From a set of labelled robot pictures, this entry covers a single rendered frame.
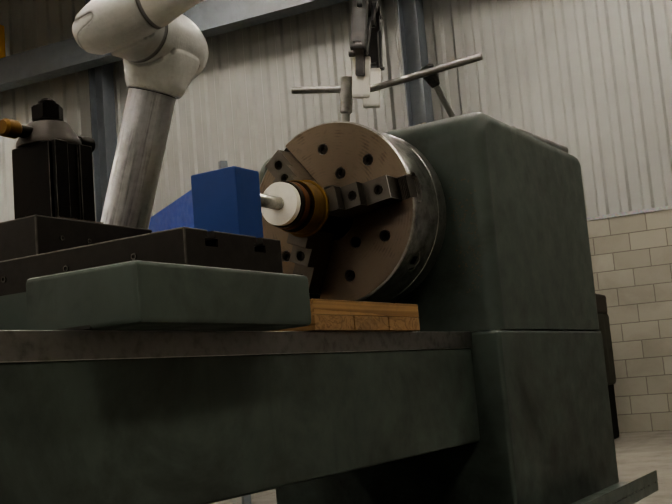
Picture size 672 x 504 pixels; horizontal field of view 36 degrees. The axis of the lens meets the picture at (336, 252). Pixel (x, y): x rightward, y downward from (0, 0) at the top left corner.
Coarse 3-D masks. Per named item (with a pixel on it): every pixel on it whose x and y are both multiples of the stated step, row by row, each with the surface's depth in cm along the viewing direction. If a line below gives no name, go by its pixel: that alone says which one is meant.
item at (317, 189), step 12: (300, 180) 165; (300, 192) 158; (312, 192) 160; (324, 192) 163; (312, 204) 160; (324, 204) 162; (300, 216) 158; (312, 216) 160; (324, 216) 162; (288, 228) 160; (300, 228) 161; (312, 228) 162
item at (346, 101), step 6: (342, 78) 177; (348, 78) 176; (342, 84) 177; (348, 84) 176; (342, 90) 176; (348, 90) 176; (342, 96) 176; (348, 96) 176; (342, 102) 176; (348, 102) 176; (342, 108) 176; (348, 108) 176; (342, 114) 177; (348, 114) 176; (342, 120) 177; (348, 120) 176
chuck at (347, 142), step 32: (320, 128) 174; (352, 128) 171; (320, 160) 174; (352, 160) 170; (384, 160) 167; (416, 160) 171; (352, 224) 170; (384, 224) 167; (416, 224) 165; (288, 256) 177; (352, 256) 169; (384, 256) 166; (352, 288) 169; (384, 288) 168
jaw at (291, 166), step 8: (280, 152) 173; (288, 152) 176; (272, 160) 174; (280, 160) 173; (288, 160) 173; (296, 160) 176; (272, 168) 174; (280, 168) 173; (288, 168) 170; (296, 168) 172; (304, 168) 175; (280, 176) 171; (288, 176) 170; (296, 176) 169; (304, 176) 172
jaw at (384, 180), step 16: (384, 176) 163; (336, 192) 163; (352, 192) 163; (368, 192) 164; (384, 192) 162; (400, 192) 165; (416, 192) 167; (336, 208) 162; (352, 208) 164; (368, 208) 166
